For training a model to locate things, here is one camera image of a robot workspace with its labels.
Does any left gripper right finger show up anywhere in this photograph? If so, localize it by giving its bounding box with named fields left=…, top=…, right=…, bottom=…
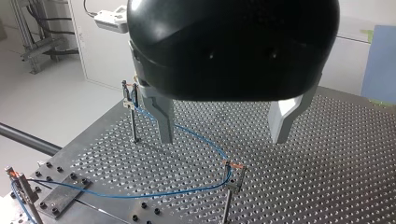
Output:
left=267, top=83, right=320, bottom=145

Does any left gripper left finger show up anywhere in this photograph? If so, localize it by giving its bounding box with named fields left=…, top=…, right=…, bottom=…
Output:
left=136, top=82, right=176, bottom=145

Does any dark grey bar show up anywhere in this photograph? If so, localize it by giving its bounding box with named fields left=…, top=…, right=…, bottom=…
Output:
left=0, top=121, right=63, bottom=157

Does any metal post with orange clip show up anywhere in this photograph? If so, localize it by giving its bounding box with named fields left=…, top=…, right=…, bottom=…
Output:
left=4, top=166, right=45, bottom=224
left=120, top=79, right=141, bottom=144
left=221, top=160, right=247, bottom=224

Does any blue cable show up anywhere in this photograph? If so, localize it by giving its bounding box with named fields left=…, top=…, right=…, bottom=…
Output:
left=10, top=90, right=233, bottom=224

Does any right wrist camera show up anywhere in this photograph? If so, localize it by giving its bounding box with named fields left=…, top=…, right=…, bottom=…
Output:
left=93, top=5, right=129, bottom=35

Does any black cable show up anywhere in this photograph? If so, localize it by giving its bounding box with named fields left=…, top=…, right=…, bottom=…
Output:
left=82, top=0, right=98, bottom=19

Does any metal frame rack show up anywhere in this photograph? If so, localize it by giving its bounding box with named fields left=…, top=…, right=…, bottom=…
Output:
left=10, top=0, right=80, bottom=75

